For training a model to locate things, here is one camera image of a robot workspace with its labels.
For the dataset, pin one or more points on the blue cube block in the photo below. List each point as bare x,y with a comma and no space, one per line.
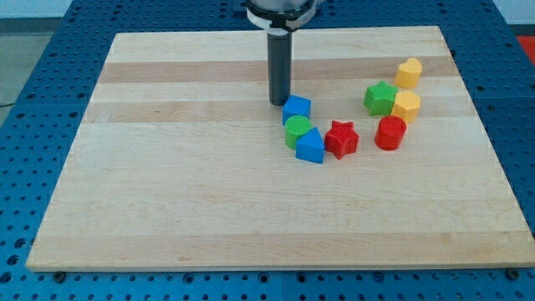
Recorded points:
296,105

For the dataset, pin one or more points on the green cylinder block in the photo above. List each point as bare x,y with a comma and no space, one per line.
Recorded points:
295,127

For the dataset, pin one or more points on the blue triangle block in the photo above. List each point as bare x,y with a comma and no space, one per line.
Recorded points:
310,147

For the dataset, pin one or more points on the red star block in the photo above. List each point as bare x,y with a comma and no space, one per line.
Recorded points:
341,139

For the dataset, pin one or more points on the wooden board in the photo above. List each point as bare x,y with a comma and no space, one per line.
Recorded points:
179,164

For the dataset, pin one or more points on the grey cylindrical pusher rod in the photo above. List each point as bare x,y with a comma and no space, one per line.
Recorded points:
279,62

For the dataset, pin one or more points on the green star block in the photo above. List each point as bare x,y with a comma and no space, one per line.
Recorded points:
379,98

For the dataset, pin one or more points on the red cylinder block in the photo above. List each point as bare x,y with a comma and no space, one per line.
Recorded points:
390,133

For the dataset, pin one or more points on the yellow hexagon block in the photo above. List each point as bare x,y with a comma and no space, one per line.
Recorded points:
406,106

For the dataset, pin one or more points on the yellow heart block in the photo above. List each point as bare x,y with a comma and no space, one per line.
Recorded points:
408,74

